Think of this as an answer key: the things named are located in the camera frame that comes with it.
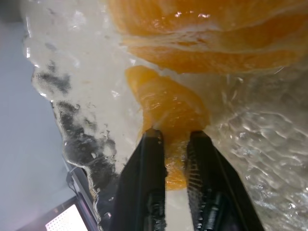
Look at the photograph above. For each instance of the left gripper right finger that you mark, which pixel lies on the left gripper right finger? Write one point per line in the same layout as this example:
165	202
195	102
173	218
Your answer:
216	192

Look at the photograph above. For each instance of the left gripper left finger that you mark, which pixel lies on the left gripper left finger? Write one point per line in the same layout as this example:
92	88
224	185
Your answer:
140	183

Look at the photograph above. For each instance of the orange segment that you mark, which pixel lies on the orange segment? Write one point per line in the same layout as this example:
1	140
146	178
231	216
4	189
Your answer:
204	14
216	59
168	106

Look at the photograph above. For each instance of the dark framed white screen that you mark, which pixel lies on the dark framed white screen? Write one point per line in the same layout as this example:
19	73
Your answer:
65	219

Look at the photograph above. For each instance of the clear glass bowl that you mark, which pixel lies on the clear glass bowl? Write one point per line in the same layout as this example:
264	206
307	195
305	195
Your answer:
91	79

